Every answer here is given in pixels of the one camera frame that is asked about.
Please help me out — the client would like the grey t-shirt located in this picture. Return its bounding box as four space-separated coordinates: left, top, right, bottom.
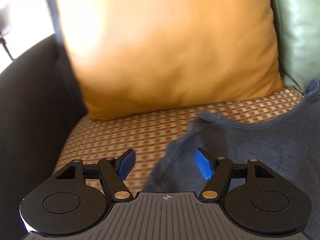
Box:
142 79 320 240

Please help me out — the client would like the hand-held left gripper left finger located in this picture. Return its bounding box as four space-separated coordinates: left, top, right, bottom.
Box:
55 149 136 202

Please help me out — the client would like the dark leather sofa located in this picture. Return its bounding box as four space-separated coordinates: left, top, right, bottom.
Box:
0 0 285 240

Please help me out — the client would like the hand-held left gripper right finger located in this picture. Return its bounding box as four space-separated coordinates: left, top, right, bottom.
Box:
195 147 274 203

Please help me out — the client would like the orange leather cushion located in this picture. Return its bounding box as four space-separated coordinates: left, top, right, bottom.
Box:
54 0 285 121

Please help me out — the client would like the green leather cushion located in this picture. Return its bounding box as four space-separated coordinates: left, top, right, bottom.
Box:
267 0 320 93

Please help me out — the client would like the woven rattan seat mat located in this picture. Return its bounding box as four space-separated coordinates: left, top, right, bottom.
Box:
54 87 305 198

